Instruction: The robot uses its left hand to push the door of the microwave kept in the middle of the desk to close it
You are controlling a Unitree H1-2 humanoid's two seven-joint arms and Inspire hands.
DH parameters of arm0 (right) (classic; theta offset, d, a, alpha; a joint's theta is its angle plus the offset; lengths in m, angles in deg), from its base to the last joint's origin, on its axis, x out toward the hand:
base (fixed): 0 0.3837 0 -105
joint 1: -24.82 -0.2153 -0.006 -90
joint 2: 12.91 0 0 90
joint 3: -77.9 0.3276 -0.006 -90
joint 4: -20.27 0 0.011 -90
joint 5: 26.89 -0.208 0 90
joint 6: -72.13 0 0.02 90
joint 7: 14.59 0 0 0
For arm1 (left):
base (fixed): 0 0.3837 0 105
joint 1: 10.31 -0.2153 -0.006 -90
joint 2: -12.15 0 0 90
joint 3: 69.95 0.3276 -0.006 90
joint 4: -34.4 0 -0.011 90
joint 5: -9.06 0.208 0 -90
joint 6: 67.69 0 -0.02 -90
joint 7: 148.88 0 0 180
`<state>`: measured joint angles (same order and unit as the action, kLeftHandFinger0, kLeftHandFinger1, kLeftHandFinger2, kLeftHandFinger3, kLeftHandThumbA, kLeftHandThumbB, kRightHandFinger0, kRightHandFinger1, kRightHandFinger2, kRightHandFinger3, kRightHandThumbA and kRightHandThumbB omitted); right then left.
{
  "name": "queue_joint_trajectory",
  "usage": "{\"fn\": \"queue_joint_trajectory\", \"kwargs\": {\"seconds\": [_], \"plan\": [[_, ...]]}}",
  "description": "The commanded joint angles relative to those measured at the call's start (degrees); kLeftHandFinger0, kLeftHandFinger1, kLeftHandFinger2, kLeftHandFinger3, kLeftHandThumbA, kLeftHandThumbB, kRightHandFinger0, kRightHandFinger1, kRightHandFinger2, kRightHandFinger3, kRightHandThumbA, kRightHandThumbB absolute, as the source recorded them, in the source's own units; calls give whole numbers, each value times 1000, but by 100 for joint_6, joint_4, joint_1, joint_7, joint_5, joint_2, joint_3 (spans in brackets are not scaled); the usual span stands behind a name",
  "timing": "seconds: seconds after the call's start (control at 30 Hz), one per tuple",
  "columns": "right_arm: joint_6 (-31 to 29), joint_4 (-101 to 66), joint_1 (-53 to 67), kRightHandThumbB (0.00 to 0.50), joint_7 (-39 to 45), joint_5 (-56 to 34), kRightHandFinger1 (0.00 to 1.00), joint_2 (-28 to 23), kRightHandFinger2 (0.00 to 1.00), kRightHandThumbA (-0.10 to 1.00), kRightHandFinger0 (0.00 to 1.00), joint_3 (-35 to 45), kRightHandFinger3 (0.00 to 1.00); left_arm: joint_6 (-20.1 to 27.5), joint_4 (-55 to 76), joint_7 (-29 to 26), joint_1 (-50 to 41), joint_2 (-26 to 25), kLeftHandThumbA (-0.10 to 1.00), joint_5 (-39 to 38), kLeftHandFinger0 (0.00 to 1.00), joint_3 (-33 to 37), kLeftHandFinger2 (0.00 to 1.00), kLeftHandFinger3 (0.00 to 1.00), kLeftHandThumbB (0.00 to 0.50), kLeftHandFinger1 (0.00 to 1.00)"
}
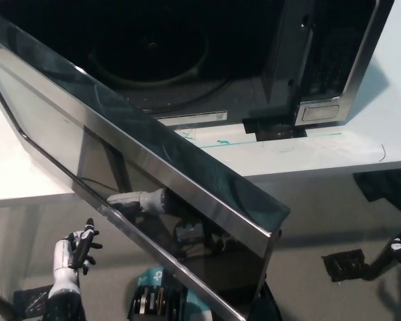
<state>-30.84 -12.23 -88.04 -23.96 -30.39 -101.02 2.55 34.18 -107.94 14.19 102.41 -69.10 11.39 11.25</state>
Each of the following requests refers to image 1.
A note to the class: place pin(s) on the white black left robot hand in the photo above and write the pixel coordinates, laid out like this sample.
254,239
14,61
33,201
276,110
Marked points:
65,257

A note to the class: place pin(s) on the stainless black microwave door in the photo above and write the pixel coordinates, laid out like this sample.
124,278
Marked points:
87,133

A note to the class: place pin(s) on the microwave door release button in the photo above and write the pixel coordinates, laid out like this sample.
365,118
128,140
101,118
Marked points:
321,113

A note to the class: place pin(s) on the glass microwave turntable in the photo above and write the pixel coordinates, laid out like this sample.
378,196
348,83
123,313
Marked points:
147,67

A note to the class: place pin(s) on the black floor plate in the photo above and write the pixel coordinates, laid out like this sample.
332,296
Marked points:
36,301
344,267

